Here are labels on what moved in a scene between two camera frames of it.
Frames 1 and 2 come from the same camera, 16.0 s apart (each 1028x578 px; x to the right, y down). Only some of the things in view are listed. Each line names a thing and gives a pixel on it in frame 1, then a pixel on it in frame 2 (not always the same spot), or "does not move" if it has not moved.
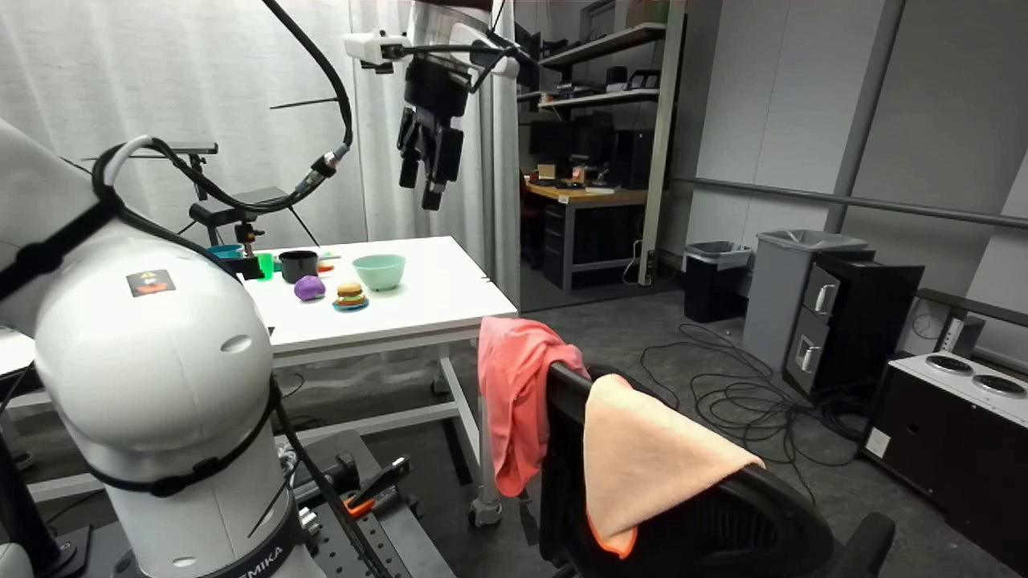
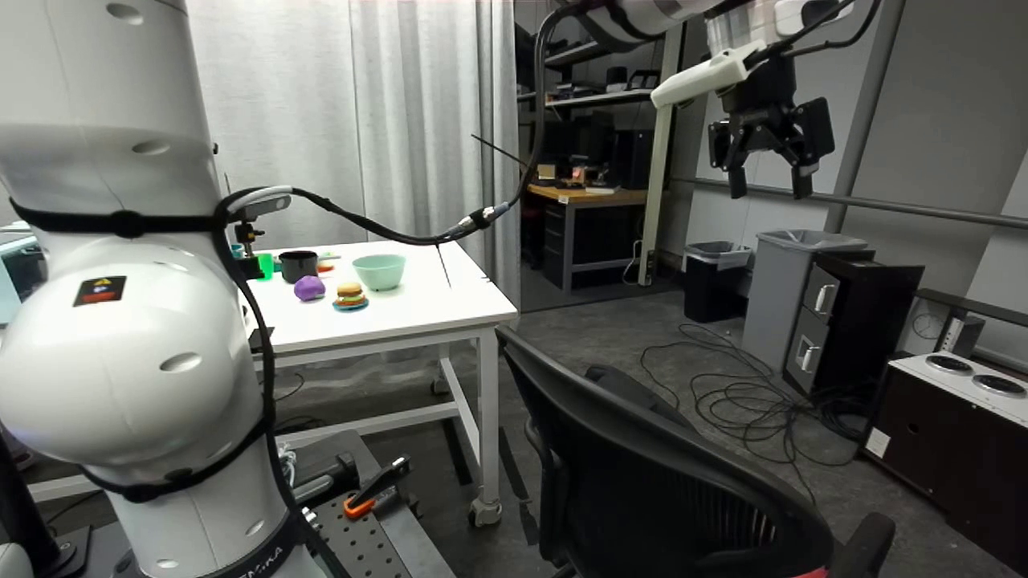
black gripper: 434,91 → 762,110
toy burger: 351,296 does not move
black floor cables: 741,399 does not move
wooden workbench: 577,226 does not move
